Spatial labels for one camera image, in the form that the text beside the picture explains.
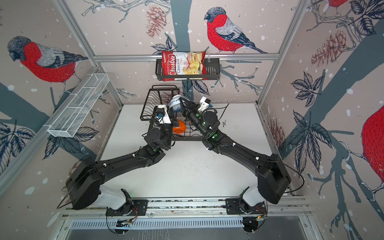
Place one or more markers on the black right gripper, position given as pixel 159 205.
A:
pixel 187 114

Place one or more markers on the blue floral ceramic bowl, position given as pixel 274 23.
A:
pixel 175 105

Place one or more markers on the orange plastic bowl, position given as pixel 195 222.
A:
pixel 179 128

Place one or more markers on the black wire dish rack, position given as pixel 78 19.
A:
pixel 162 95

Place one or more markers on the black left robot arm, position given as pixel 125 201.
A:
pixel 85 183

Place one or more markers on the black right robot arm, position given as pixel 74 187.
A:
pixel 272 174

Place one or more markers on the red cassava chips bag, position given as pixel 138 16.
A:
pixel 182 63

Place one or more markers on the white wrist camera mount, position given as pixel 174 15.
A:
pixel 204 104
pixel 162 114

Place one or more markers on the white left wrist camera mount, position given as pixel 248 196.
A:
pixel 162 114

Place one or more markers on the black wall shelf basket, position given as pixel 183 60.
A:
pixel 212 68

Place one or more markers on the aluminium mounting rail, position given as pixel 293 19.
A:
pixel 194 207

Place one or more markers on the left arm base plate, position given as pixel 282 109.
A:
pixel 133 208

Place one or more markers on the white wire wall basket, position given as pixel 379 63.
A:
pixel 71 118

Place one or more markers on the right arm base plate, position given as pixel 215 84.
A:
pixel 237 206

